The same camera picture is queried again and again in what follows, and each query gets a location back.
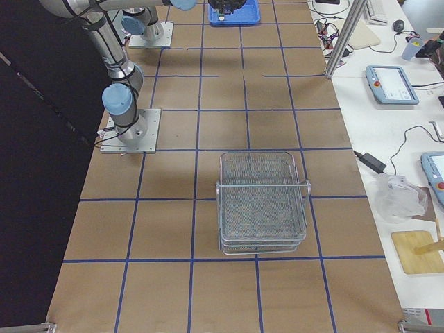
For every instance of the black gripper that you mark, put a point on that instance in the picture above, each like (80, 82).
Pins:
(226, 4)

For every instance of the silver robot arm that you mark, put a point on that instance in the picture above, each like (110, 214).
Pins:
(121, 96)
(144, 21)

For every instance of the blue plastic tray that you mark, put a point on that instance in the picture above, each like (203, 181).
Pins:
(247, 15)

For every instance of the beige mouse pad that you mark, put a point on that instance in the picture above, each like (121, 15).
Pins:
(362, 37)

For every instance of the white keyboard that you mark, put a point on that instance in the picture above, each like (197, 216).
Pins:
(375, 13)

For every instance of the black computer mouse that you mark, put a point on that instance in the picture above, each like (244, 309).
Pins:
(398, 25)

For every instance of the blue teach pendant far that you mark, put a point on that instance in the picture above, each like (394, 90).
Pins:
(390, 85)

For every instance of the blue teach pendant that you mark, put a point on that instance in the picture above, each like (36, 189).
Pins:
(390, 85)
(432, 165)

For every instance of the blue plastic cup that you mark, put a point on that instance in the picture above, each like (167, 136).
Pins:
(412, 48)

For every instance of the black power adapter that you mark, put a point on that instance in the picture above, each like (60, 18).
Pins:
(371, 162)

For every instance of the clear plastic bag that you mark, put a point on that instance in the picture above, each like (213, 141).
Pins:
(396, 196)

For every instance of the blue teach pendant near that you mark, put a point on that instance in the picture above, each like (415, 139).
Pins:
(432, 165)

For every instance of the wooden cutting board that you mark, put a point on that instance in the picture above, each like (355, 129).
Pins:
(418, 252)

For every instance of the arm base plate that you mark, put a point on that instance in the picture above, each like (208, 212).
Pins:
(140, 138)
(156, 36)

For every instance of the aluminium frame post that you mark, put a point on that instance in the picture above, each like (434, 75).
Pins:
(349, 25)

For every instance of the silver wire mesh shelf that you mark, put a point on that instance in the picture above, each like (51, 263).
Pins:
(260, 203)

